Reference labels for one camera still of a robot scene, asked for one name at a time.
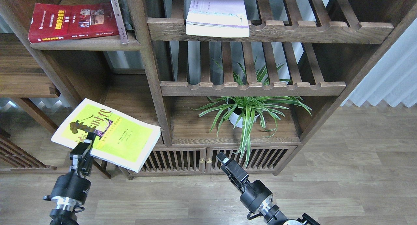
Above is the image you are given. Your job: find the white plant pot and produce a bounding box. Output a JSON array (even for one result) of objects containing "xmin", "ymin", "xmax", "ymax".
[{"xmin": 229, "ymin": 112, "xmax": 260, "ymax": 128}]

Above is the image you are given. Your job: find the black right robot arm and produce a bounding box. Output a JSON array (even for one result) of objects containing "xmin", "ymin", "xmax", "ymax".
[{"xmin": 216, "ymin": 152, "xmax": 319, "ymax": 225}]

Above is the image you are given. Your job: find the white lavender paperback book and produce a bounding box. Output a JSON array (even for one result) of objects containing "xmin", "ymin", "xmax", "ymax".
[{"xmin": 186, "ymin": 0, "xmax": 249, "ymax": 38}]

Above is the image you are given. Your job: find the dark wooden bookshelf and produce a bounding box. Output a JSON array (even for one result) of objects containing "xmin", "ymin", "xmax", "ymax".
[{"xmin": 1, "ymin": 0, "xmax": 416, "ymax": 179}]

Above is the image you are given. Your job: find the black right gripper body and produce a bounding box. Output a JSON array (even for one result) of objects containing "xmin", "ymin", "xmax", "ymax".
[{"xmin": 227, "ymin": 172, "xmax": 274, "ymax": 214}]

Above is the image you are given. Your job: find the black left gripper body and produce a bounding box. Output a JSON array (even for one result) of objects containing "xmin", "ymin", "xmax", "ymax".
[{"xmin": 43, "ymin": 153, "xmax": 93, "ymax": 206}]

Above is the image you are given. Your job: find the dark wooden slatted bench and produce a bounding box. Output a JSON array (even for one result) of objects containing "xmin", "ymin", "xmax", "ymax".
[{"xmin": 0, "ymin": 128, "xmax": 57, "ymax": 173}]

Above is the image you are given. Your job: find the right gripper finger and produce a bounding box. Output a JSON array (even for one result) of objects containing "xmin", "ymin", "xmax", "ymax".
[{"xmin": 216, "ymin": 152, "xmax": 249, "ymax": 188}]

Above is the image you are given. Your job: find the red paperback book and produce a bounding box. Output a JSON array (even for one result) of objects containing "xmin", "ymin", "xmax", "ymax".
[{"xmin": 28, "ymin": 2, "xmax": 119, "ymax": 43}]

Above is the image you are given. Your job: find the yellow green paperback book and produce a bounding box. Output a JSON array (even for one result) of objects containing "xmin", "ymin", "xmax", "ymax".
[{"xmin": 51, "ymin": 98, "xmax": 161, "ymax": 173}]

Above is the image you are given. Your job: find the white curtain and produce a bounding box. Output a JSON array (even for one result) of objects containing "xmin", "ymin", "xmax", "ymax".
[{"xmin": 342, "ymin": 20, "xmax": 417, "ymax": 107}]

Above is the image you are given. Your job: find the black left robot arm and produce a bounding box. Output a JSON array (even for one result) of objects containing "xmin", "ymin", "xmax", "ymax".
[{"xmin": 43, "ymin": 132, "xmax": 96, "ymax": 225}]

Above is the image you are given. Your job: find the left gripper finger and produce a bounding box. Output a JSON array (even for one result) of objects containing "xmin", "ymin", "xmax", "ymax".
[{"xmin": 70, "ymin": 132, "xmax": 96, "ymax": 168}]

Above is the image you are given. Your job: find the thin upright book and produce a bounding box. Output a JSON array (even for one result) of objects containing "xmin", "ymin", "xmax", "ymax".
[{"xmin": 110, "ymin": 0, "xmax": 129, "ymax": 45}]

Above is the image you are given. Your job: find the green spider plant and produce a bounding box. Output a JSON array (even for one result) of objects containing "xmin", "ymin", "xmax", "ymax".
[{"xmin": 191, "ymin": 57, "xmax": 312, "ymax": 167}]

